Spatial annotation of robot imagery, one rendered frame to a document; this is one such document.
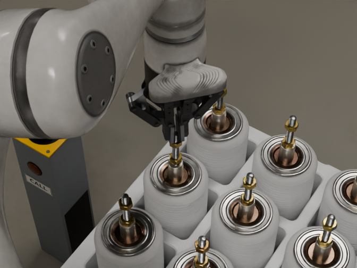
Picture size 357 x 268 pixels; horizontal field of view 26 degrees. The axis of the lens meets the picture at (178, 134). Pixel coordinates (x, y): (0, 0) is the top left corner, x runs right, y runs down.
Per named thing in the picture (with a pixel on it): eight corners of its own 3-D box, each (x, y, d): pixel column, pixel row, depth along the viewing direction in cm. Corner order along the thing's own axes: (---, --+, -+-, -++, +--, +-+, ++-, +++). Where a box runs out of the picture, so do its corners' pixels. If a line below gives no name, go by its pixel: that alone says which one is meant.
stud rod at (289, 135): (283, 153, 113) (289, 120, 107) (283, 148, 114) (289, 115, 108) (290, 153, 113) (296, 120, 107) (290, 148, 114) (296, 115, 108)
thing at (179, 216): (170, 205, 131) (169, 139, 117) (217, 235, 127) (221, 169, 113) (134, 244, 126) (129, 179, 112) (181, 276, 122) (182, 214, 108)
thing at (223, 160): (181, 208, 130) (181, 142, 116) (191, 164, 136) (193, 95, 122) (237, 218, 129) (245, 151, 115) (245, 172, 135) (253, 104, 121)
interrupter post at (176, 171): (174, 166, 114) (173, 152, 111) (187, 174, 113) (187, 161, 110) (164, 177, 113) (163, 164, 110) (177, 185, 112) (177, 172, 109)
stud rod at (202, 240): (205, 271, 101) (206, 241, 95) (197, 273, 101) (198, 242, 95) (203, 265, 101) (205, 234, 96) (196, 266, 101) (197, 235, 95)
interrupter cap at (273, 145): (262, 178, 113) (262, 175, 112) (258, 137, 117) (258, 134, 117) (314, 178, 113) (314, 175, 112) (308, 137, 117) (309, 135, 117)
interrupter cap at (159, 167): (171, 147, 116) (171, 144, 116) (212, 172, 113) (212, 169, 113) (139, 179, 112) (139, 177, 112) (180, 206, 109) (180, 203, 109)
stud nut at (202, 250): (210, 253, 96) (210, 249, 96) (196, 255, 96) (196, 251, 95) (206, 240, 98) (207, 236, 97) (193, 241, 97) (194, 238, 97)
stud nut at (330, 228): (337, 232, 99) (338, 228, 98) (323, 233, 98) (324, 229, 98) (333, 218, 100) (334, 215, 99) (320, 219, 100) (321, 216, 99)
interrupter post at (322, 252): (331, 261, 104) (335, 248, 101) (314, 262, 104) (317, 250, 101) (328, 245, 105) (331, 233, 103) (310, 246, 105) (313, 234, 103)
